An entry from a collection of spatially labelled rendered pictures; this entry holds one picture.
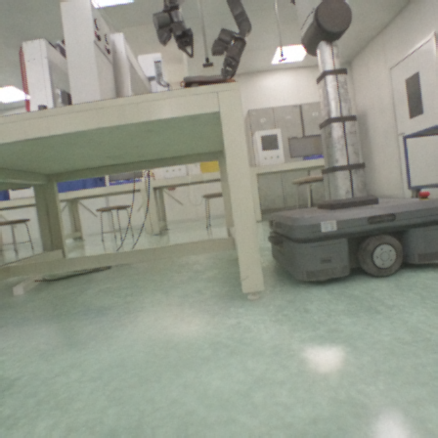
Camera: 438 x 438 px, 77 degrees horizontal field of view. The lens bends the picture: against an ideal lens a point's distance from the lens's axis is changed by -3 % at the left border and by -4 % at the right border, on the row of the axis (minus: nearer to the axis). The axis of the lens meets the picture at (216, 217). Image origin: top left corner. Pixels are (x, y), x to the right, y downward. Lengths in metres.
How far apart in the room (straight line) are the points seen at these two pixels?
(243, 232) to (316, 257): 0.28
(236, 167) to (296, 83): 5.50
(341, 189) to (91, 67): 1.13
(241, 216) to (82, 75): 0.83
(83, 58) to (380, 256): 1.36
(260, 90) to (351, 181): 5.02
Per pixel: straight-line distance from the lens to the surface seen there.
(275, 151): 4.28
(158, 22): 1.44
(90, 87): 1.30
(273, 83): 6.32
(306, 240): 1.08
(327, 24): 1.45
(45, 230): 2.51
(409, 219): 1.24
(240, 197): 0.98
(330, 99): 1.39
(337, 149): 1.34
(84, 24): 1.42
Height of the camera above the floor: 0.36
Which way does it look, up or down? 3 degrees down
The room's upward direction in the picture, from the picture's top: 7 degrees counter-clockwise
